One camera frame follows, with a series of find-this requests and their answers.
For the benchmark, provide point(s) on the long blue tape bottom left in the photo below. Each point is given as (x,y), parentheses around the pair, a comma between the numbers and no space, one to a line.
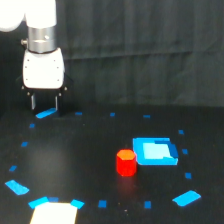
(37,202)

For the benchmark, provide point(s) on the red cylindrical block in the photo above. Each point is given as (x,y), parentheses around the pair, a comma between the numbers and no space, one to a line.
(126,164)

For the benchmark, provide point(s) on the blue square tape patch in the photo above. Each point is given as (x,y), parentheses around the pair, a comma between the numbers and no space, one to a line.
(155,151)

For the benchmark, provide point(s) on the long blue tape bottom right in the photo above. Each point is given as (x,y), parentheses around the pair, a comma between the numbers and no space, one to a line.
(186,198)

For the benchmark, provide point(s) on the white paper sheet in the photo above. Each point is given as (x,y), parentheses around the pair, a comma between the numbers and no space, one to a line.
(54,213)

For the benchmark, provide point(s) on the small blue tape bottom centre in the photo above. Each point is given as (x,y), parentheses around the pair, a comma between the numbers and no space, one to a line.
(102,204)

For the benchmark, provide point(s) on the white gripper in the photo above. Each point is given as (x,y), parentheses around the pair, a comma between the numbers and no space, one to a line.
(44,72)

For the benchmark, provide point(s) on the small blue tape bottom right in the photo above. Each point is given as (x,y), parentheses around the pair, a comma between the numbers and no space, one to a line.
(147,204)

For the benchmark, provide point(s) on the black backdrop curtain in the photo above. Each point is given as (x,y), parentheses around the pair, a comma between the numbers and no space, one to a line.
(156,52)

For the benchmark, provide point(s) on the long blue tape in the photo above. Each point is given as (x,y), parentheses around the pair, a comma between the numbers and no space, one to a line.
(17,188)
(37,202)
(186,198)
(46,113)

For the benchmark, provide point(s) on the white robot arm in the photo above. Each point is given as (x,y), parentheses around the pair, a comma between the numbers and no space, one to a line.
(40,17)

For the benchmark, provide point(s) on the blue tape beside paper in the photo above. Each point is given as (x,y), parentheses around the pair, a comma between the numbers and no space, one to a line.
(76,203)

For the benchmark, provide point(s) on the long blue tape top left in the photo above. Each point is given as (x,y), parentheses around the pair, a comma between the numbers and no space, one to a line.
(46,113)

